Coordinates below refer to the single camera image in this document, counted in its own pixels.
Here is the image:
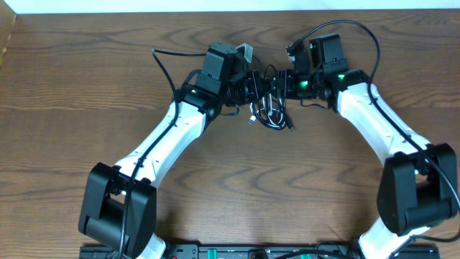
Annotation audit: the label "black usb cable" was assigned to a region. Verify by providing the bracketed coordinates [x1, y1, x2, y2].
[250, 63, 295, 132]

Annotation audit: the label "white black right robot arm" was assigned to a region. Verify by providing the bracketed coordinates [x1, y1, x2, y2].
[272, 34, 459, 258]

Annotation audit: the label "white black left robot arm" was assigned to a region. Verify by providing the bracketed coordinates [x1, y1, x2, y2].
[78, 42, 264, 258]

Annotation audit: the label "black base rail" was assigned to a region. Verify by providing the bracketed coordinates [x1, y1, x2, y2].
[78, 242, 441, 259]

